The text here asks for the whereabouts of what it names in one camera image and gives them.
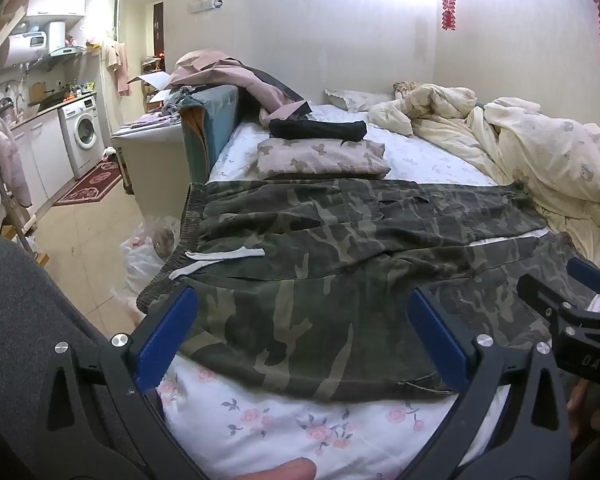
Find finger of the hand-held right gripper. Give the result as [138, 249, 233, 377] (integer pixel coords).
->
[567, 257, 600, 306]
[517, 274, 573, 331]

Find person's left hand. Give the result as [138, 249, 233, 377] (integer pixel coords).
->
[219, 457, 317, 480]

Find white kitchen counter cabinet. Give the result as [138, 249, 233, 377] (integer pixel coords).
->
[10, 110, 76, 206]

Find wooden stand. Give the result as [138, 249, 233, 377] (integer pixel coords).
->
[0, 180, 51, 266]

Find person's grey clothing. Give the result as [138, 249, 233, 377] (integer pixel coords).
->
[0, 235, 146, 480]

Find white washing machine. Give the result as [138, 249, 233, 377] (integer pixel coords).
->
[57, 95, 106, 178]

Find person's right hand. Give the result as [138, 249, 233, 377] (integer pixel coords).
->
[566, 382, 593, 436]

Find open cardboard box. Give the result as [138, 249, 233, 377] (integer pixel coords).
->
[130, 71, 172, 111]

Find red patterned rug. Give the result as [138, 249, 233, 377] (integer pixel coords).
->
[54, 160, 123, 207]

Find white plastic bags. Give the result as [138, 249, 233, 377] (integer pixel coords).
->
[120, 215, 183, 311]

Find white wall cabinet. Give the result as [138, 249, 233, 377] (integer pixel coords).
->
[25, 0, 86, 18]

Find hanging pink clothes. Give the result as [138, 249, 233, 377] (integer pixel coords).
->
[105, 40, 133, 96]

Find white patterned pillow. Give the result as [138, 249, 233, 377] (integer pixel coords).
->
[324, 89, 396, 113]

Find camouflage pants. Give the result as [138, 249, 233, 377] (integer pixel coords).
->
[136, 178, 600, 403]

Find black folded garment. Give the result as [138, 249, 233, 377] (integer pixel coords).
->
[269, 119, 368, 143]

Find dark door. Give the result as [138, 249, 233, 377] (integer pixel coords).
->
[152, 1, 166, 58]

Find cream comforter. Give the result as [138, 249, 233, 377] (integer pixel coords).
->
[367, 82, 600, 273]

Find pink clothing pile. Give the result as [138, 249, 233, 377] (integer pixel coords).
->
[170, 50, 311, 128]

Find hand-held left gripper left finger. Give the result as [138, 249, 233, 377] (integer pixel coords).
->
[32, 284, 221, 480]

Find teal garment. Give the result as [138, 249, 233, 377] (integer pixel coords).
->
[180, 85, 241, 183]

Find white chest cabinet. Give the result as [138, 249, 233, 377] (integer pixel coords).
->
[111, 122, 188, 216]

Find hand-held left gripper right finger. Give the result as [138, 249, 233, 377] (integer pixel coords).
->
[407, 286, 574, 480]

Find range hood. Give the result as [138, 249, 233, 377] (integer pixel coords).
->
[40, 20, 88, 63]

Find white water heater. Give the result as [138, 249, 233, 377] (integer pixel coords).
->
[0, 32, 51, 73]

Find folded pink patterned cloth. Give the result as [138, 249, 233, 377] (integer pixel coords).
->
[256, 137, 392, 181]

